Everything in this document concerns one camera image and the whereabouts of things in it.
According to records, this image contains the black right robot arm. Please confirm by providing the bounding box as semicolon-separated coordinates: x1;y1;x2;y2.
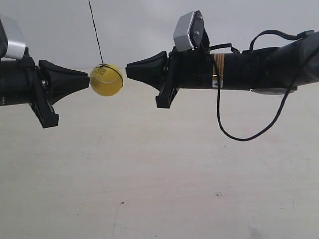
125;32;319;109

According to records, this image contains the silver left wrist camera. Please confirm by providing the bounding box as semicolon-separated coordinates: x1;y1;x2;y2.
0;14;26;60

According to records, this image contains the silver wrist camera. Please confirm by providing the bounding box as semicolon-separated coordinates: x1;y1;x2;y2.
0;14;26;60
173;10;205;52

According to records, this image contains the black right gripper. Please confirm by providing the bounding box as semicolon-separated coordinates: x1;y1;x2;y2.
125;32;219;109

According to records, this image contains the yellow tennis ball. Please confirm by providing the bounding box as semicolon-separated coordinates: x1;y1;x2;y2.
90;64;124;97

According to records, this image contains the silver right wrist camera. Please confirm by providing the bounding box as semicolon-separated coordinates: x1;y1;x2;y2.
173;10;205;52

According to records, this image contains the black hanging string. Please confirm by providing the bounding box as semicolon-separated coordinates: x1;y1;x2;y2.
88;0;105;66

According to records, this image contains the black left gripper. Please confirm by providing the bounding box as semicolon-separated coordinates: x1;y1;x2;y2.
0;49;90;128

